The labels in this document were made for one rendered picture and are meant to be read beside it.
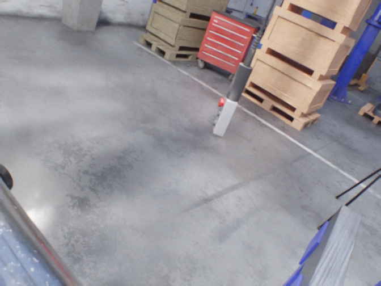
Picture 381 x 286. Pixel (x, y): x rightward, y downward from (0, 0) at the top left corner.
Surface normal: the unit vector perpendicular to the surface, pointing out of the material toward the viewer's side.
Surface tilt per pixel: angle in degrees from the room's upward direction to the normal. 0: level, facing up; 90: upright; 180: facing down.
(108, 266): 0
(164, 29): 90
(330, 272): 0
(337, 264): 0
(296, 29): 90
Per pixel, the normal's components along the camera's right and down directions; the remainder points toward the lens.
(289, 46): -0.61, 0.21
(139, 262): 0.33, -0.81
